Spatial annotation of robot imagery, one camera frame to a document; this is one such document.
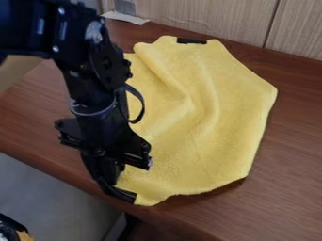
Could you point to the yellow cloth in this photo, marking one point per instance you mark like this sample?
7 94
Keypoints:
201 119

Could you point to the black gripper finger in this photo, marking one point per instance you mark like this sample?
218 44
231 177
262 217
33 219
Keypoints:
115 171
94 169

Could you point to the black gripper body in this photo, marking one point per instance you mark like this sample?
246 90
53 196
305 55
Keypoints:
105 135

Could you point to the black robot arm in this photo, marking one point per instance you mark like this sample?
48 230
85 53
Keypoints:
79 53

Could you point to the black and yellow tool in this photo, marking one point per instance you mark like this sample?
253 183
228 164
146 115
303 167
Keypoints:
10 230

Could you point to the white paper piece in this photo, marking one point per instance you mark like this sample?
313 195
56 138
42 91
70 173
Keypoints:
126 17

